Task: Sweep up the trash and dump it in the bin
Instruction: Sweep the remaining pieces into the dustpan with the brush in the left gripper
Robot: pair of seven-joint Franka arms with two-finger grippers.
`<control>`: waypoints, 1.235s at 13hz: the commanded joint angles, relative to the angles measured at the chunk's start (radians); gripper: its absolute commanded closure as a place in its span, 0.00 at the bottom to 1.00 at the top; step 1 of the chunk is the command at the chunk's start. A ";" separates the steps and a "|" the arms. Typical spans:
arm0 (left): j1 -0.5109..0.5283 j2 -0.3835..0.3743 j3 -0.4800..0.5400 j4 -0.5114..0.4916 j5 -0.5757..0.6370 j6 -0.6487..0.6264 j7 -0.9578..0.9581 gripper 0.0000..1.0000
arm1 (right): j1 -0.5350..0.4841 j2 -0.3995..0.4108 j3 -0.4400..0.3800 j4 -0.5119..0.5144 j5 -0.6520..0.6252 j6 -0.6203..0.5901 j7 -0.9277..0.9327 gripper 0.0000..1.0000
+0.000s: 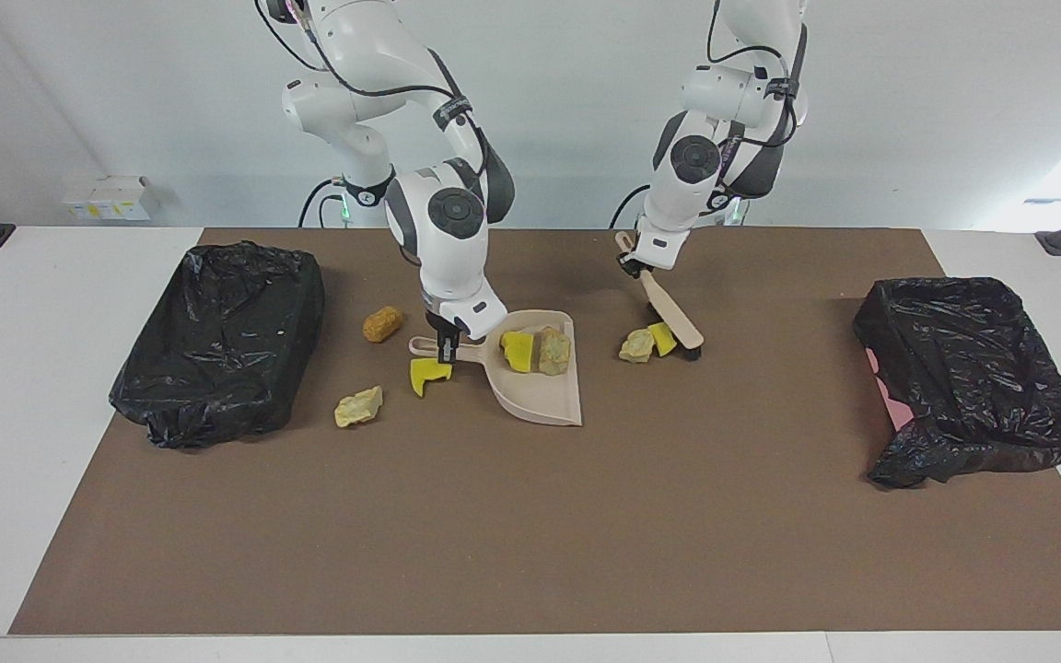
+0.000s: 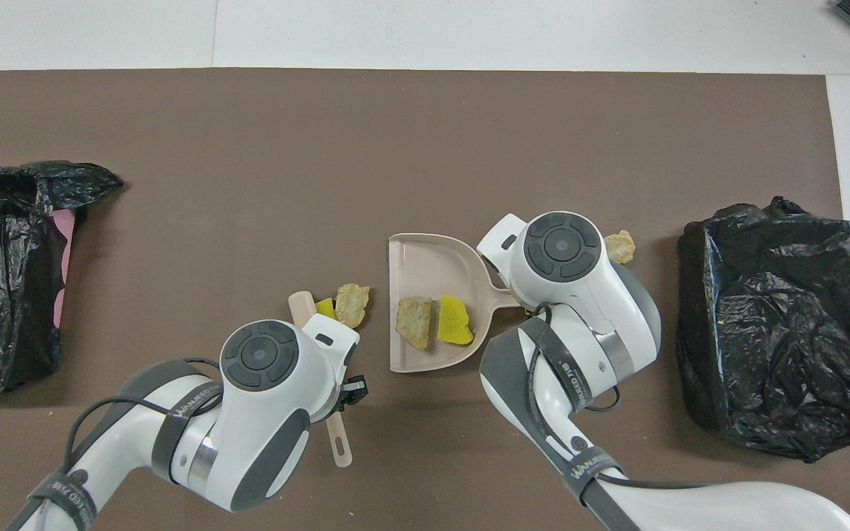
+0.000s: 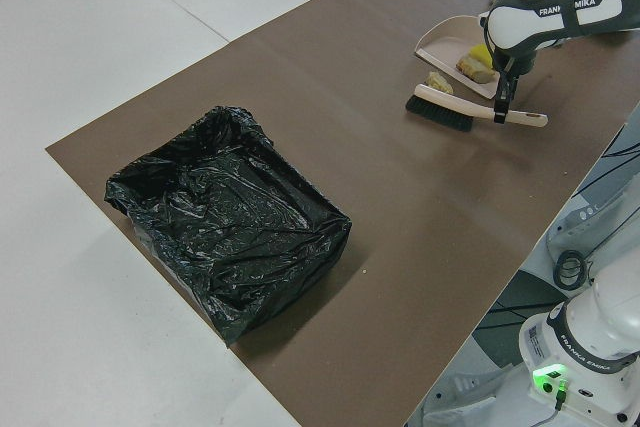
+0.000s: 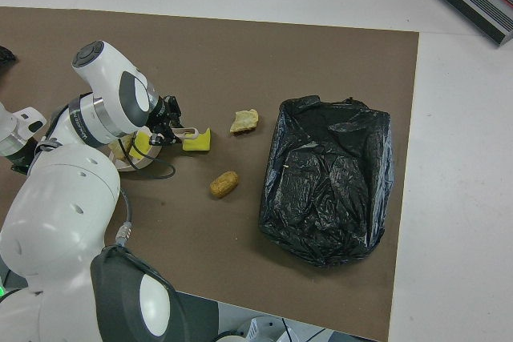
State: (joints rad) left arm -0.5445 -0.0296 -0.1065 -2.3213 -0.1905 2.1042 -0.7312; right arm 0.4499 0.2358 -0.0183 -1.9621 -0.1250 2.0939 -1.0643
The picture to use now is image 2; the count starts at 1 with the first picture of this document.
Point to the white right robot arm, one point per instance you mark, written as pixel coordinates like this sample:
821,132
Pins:
580,295

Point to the beige foam chunk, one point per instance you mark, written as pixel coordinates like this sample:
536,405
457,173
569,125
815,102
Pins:
351,304
623,247
413,323

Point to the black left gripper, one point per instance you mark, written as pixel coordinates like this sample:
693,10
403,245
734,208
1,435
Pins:
351,391

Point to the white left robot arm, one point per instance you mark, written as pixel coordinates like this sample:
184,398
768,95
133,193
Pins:
263,413

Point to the pink plastic bin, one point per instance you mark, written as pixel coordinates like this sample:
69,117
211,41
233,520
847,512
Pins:
63,258

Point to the beige plastic dustpan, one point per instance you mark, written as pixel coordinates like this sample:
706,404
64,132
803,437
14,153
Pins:
425,265

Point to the yellow sponge piece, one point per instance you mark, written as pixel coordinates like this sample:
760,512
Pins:
324,307
454,321

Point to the brown table mat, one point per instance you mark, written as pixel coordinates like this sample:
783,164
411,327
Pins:
425,125

